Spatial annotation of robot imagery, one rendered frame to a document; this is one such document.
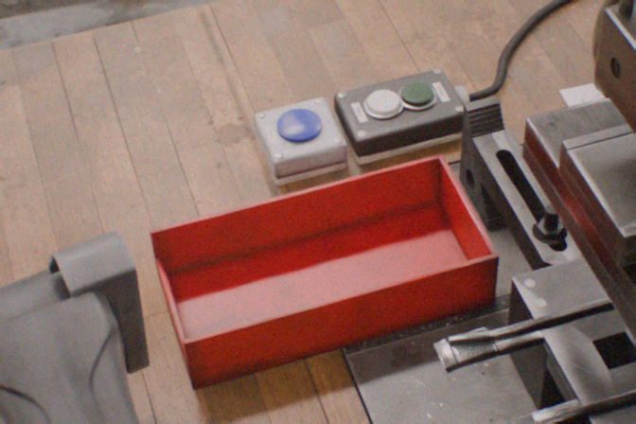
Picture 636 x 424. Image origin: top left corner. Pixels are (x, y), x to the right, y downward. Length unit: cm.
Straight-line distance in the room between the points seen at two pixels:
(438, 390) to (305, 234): 18
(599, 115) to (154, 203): 44
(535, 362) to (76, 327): 48
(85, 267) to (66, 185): 61
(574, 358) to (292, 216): 28
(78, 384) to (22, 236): 60
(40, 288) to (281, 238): 47
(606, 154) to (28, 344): 37
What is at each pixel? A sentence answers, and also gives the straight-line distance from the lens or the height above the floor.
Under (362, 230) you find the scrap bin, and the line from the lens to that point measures 107.
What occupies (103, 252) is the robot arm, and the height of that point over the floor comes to 130.
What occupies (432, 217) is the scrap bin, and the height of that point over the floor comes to 91.
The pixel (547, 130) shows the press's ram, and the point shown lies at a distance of 82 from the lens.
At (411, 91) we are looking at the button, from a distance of 114.
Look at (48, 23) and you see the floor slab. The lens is 281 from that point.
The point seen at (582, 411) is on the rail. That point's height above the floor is 99.
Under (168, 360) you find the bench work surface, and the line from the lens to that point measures 101.
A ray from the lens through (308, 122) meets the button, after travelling 112.
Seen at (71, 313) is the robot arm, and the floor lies 130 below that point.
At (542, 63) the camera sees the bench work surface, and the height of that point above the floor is 90.
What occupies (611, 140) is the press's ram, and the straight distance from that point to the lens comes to 76.
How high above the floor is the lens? 170
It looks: 47 degrees down
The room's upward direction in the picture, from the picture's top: 4 degrees counter-clockwise
